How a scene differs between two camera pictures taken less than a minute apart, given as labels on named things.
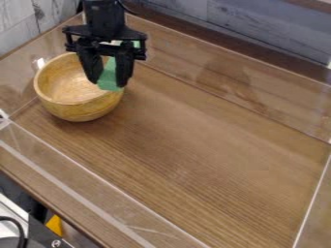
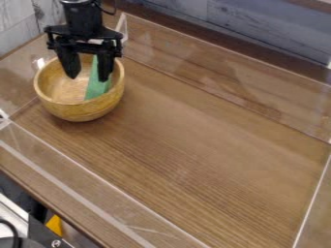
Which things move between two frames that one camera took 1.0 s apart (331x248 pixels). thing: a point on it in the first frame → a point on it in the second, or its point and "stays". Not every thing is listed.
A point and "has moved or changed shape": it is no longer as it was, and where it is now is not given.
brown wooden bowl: x=68 y=95 stays
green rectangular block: x=107 y=77 has moved or changed shape
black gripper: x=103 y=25 → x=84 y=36
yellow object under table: x=56 y=225 stays
